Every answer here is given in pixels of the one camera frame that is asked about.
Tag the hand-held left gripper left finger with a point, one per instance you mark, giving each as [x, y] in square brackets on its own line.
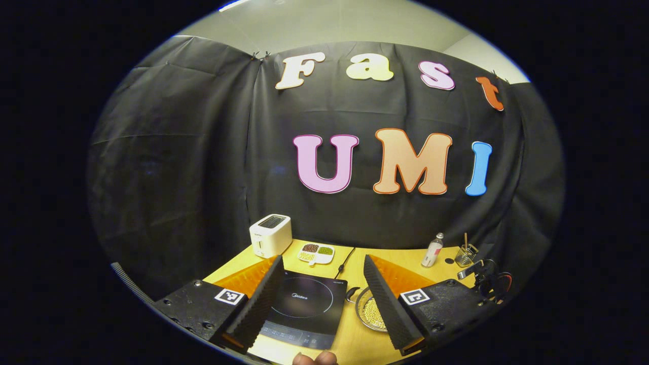
[258, 306]

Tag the black induction cooktop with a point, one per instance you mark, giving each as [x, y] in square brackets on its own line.
[304, 304]

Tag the black backdrop cloth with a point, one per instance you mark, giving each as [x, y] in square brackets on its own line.
[177, 167]

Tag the white toaster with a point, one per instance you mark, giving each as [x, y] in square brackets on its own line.
[271, 238]

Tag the white divided dish with beans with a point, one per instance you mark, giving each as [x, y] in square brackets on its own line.
[315, 253]

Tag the clear bottle with white label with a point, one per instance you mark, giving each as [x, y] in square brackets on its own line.
[432, 252]

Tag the pile of yellow soybeans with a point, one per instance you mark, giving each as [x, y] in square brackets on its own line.
[374, 312]

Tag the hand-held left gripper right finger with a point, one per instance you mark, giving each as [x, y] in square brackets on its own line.
[390, 312]

